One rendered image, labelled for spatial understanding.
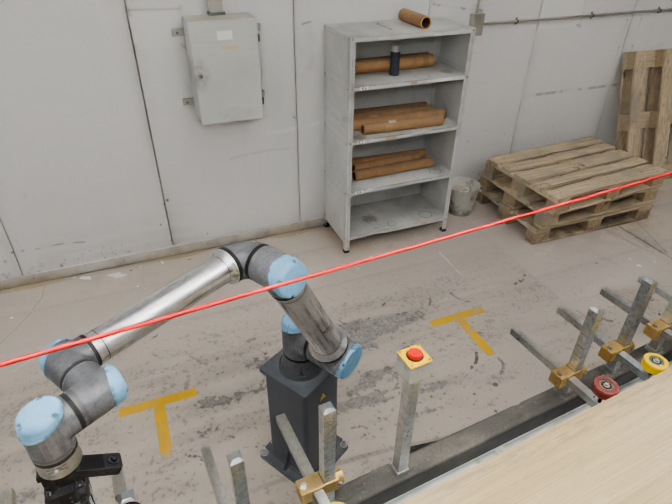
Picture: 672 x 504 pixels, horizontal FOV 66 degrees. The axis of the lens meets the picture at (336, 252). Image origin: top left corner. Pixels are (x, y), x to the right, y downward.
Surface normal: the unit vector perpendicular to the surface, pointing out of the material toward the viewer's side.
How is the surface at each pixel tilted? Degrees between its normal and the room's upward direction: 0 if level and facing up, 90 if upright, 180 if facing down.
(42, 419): 6
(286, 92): 90
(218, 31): 90
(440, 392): 0
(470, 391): 0
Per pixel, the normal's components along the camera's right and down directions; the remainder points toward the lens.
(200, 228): 0.38, 0.52
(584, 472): 0.01, -0.83
